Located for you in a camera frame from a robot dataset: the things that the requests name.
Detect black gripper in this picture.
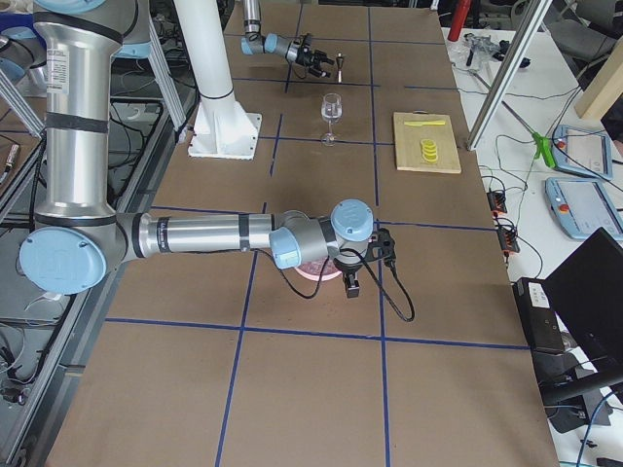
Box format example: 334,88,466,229
290,33,334,78
335,252,362,298

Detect steel cocktail jigger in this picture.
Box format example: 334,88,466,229
335,53,345,84

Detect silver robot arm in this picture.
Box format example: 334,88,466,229
18,1,374,298
240,0,335,78

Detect clear ice cubes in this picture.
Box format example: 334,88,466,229
299,259,338,275

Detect clear wine glass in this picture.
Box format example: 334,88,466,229
320,92,343,146

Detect pink bowl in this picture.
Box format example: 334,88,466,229
295,258,342,281

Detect yellow plastic knife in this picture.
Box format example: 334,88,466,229
403,120,446,127

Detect bamboo cutting board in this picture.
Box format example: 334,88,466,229
393,112,461,174

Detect black box device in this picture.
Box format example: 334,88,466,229
513,277,565,355

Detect black laptop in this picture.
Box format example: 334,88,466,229
543,228,622,364

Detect green clamp tool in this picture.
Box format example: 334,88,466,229
531,131,556,168

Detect blue teach pendant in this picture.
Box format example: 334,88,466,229
552,125,613,180
545,177,622,241

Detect white pedestal column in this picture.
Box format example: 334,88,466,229
174,0,262,160

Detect aluminium frame post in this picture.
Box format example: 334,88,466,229
466,0,552,151

